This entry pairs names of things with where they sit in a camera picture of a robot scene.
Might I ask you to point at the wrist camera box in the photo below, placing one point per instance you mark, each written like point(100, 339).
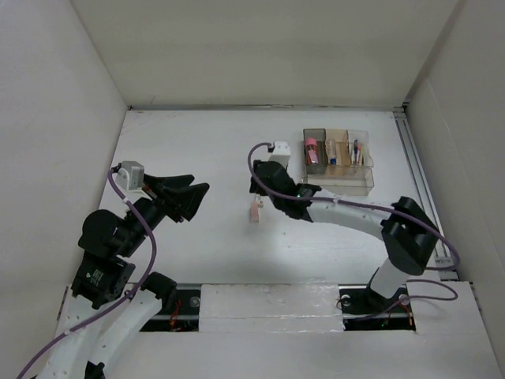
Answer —
point(130, 176)
point(279, 152)

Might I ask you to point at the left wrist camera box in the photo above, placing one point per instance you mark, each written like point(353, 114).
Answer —
point(130, 176)

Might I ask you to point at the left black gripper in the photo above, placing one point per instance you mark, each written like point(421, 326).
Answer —
point(166, 192)

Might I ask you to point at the blue gel pen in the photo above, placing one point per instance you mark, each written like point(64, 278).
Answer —
point(355, 142)

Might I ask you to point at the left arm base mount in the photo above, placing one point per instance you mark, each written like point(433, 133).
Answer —
point(182, 316)

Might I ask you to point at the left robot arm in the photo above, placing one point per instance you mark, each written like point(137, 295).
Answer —
point(116, 291)

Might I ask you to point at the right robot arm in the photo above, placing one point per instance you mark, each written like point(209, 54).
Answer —
point(408, 234)

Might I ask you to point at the clear glue bottle blue cap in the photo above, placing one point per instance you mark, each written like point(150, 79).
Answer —
point(332, 151)

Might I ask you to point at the transparent desk organizer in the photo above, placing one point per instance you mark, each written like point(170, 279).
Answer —
point(344, 178)

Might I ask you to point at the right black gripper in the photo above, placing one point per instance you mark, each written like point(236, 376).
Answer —
point(255, 188)

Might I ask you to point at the aluminium rail right side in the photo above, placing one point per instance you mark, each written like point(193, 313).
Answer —
point(442, 255)

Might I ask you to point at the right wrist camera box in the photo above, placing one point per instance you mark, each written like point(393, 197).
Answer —
point(279, 152)

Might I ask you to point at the pink correction tape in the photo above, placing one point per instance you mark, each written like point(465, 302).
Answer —
point(254, 213)

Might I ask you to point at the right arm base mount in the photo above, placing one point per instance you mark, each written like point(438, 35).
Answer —
point(363, 310)

